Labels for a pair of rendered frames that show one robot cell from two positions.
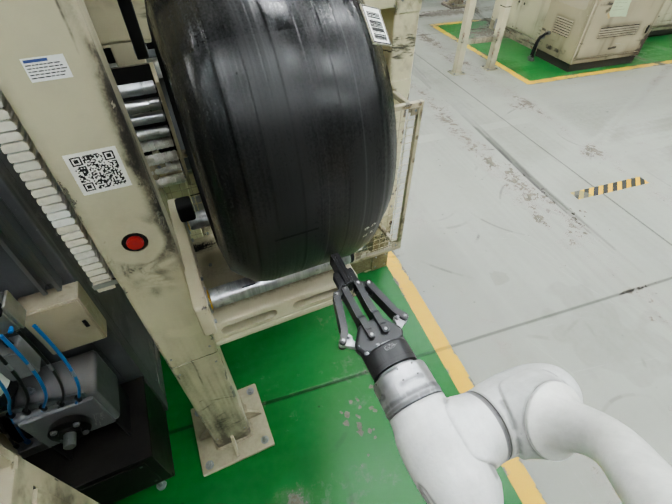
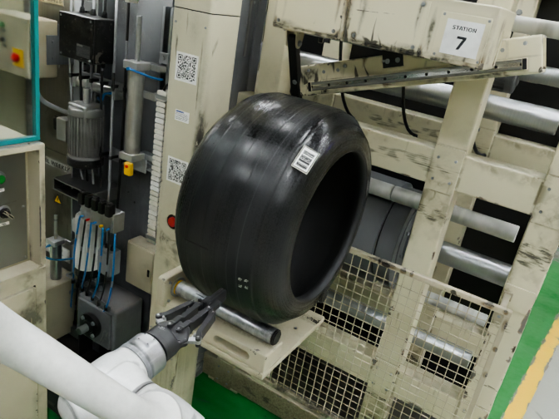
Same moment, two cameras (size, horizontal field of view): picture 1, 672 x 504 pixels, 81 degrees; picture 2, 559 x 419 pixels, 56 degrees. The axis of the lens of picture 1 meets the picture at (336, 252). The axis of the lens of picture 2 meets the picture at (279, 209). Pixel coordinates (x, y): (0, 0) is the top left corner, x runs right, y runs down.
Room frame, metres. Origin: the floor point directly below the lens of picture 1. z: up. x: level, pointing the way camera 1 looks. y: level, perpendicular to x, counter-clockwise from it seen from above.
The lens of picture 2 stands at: (-0.07, -0.91, 1.73)
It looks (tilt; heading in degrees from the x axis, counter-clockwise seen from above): 22 degrees down; 52
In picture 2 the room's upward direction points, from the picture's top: 10 degrees clockwise
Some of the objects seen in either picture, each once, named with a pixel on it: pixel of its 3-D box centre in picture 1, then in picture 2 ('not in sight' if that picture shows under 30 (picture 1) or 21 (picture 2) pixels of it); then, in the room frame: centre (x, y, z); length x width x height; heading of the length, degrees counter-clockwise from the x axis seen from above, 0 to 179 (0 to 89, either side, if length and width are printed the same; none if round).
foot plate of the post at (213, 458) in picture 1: (230, 425); not in sight; (0.60, 0.41, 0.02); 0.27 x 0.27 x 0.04; 24
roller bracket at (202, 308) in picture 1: (190, 259); (205, 268); (0.65, 0.35, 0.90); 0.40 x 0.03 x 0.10; 24
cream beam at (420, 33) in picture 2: not in sight; (389, 20); (1.04, 0.19, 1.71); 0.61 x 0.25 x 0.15; 114
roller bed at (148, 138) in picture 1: (135, 133); not in sight; (0.98, 0.54, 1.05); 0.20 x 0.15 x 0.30; 114
